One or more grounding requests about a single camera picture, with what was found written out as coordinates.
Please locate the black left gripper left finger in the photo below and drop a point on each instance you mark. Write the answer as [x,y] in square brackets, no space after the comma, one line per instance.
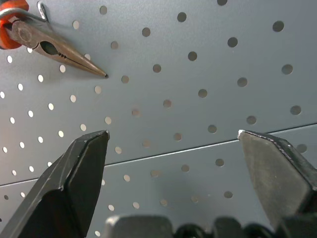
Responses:
[62,198]

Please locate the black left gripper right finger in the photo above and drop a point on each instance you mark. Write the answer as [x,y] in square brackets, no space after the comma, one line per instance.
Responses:
[277,178]

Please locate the orange-black needle-nose pliers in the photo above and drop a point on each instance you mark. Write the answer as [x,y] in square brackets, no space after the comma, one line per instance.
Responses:
[24,34]

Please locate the grey perforated pegboard panel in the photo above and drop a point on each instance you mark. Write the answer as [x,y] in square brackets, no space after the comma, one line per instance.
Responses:
[198,37]

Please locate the silver metal pegboard hook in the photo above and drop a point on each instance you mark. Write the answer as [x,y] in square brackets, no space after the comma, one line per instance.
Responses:
[42,11]

